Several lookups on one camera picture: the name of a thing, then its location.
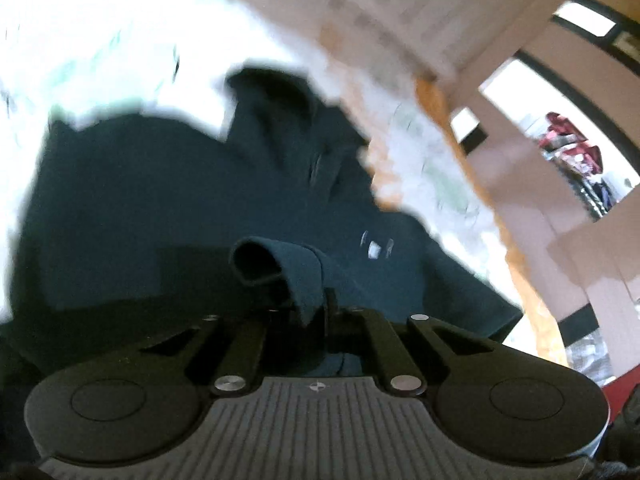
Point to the red cloth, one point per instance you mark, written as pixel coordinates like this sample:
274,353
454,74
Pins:
622,397

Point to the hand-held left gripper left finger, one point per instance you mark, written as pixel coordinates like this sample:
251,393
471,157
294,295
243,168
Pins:
254,336

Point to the pile of red clothes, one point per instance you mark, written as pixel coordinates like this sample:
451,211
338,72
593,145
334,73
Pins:
566,136

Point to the beige shelf unit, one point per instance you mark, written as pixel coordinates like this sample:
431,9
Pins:
520,170

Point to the dark teal zip sweater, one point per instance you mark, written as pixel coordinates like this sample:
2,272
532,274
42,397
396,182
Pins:
150,210

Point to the beige wooden headboard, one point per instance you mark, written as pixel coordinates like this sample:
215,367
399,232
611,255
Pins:
425,10

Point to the white leaf-print bed sheet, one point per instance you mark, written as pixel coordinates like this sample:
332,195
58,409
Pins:
125,35

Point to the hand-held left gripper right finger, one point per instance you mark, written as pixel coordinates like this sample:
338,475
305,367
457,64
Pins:
374,341

